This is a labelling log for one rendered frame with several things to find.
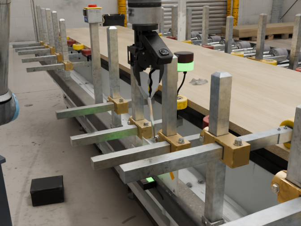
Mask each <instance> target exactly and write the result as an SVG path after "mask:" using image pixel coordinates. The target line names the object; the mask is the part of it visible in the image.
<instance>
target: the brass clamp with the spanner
mask: <svg viewBox="0 0 301 226"><path fill-rule="evenodd" d="M157 135H158V136H159V142H163V141H167V142H168V143H169V144H170V145H171V153H172V152H177V151H181V150H185V149H189V148H191V143H190V142H189V141H188V140H186V139H185V138H184V142H185V143H184V144H179V143H178V139H179V138H183V137H182V136H181V135H179V134H178V133H176V135H171V136H166V135H165V134H163V133H162V129H161V130H159V131H158V133H157Z"/></svg>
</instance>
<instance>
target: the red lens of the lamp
mask: <svg viewBox="0 0 301 226"><path fill-rule="evenodd" d="M174 55H175V56H176V57H177V58H178V62H180V63H187V62H193V61H194V53H193V54H190V55H177V54H175V53H174Z"/></svg>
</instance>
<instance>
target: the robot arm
mask: <svg viewBox="0 0 301 226"><path fill-rule="evenodd" d="M127 14H128V15H129V23H130V24H132V30H134V44H133V45H130V46H127V54H128V64H130V65H131V66H132V67H133V74H134V76H135V82H136V85H137V86H138V87H139V89H140V91H141V93H142V95H143V96H144V98H145V99H146V100H147V97H148V96H149V97H150V99H151V98H152V97H153V95H154V94H155V92H156V90H157V88H158V86H159V83H160V81H161V79H162V76H163V73H164V64H170V63H171V62H172V59H173V56H174V55H173V53H172V52H171V51H170V49H169V48H168V47H167V45H166V44H165V43H164V41H163V40H162V39H161V37H160V36H159V35H158V33H157V32H156V31H152V30H157V29H158V24H159V23H161V22H162V6H161V0H128V11H127ZM10 16H11V0H0V126H1V125H4V124H8V123H10V122H12V121H14V120H15V119H16V118H17V117H18V115H19V103H18V100H17V99H16V96H15V95H14V94H13V93H12V92H11V90H10V89H9V88H8V73H9V39H10ZM129 52H130V60H129ZM147 68H150V72H149V74H148V73H146V72H144V71H143V70H146V69H147ZM148 85H149V86H148ZM149 88H150V89H149ZM148 90H149V91H148Z"/></svg>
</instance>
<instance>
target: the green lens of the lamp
mask: <svg viewBox="0 0 301 226"><path fill-rule="evenodd" d="M193 69H194V62H192V63H187V64H181V63H178V64H177V71H190V70H193Z"/></svg>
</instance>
